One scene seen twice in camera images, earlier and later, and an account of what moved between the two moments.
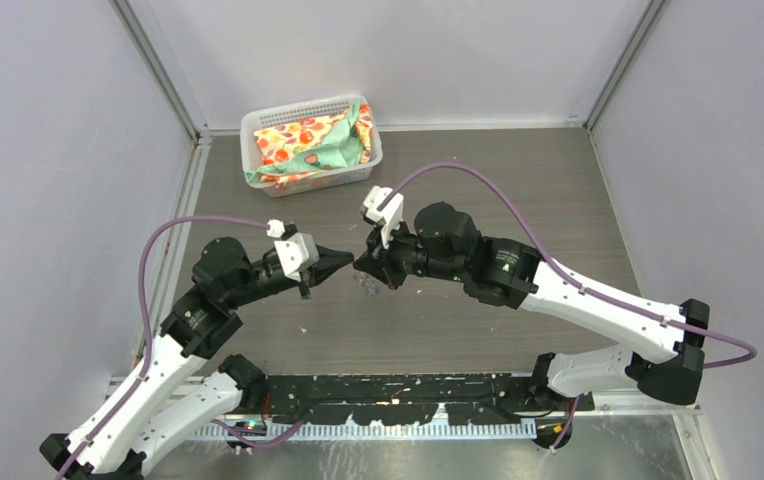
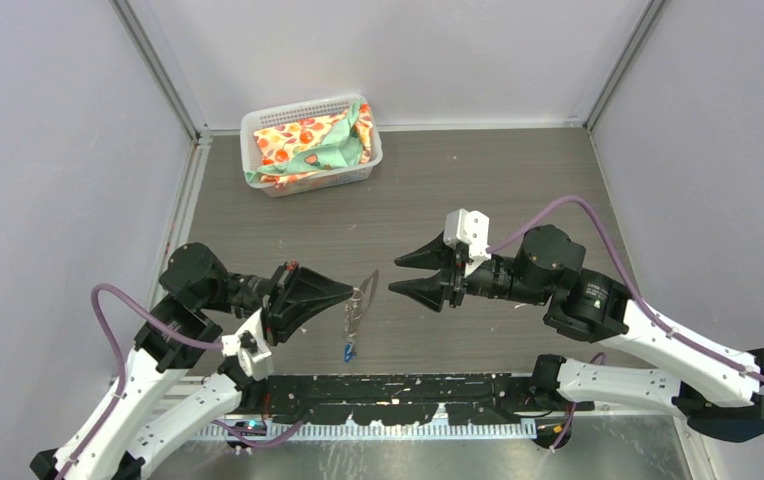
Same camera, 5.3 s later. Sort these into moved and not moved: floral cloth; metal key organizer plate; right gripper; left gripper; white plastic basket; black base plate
Moved: right gripper; metal key organizer plate; left gripper
Not moved: white plastic basket; floral cloth; black base plate
